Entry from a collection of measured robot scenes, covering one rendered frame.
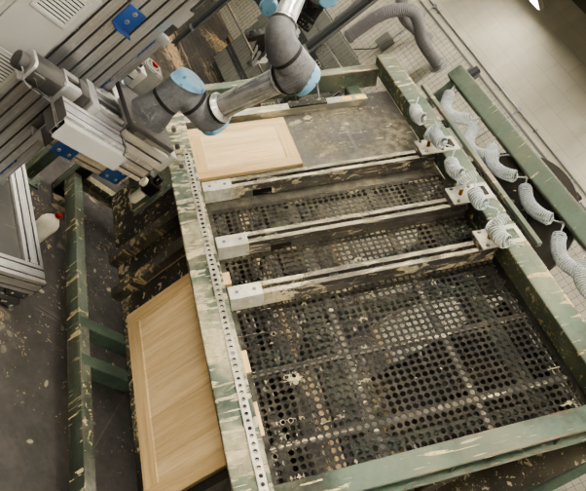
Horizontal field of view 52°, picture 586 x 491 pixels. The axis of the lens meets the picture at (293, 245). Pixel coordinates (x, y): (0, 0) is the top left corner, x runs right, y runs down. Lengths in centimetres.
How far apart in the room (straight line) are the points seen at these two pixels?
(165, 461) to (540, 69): 702
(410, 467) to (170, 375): 108
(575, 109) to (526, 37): 128
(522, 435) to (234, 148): 175
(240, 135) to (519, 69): 592
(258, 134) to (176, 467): 155
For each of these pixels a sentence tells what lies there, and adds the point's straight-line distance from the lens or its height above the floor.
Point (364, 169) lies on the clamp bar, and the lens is 274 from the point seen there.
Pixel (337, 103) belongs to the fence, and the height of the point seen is 153.
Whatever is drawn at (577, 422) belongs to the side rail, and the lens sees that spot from 218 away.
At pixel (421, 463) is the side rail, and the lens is 195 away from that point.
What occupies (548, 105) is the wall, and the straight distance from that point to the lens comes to 811.
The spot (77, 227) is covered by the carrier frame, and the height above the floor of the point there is 18.
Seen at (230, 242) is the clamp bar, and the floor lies 97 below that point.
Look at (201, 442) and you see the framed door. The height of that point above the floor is 54.
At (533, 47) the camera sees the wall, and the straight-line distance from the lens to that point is 859.
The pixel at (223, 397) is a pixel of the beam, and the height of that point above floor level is 84.
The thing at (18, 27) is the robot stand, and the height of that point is 100.
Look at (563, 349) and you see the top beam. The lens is 233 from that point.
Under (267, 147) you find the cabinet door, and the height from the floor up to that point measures 118.
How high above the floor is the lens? 181
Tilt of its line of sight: 16 degrees down
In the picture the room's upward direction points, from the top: 56 degrees clockwise
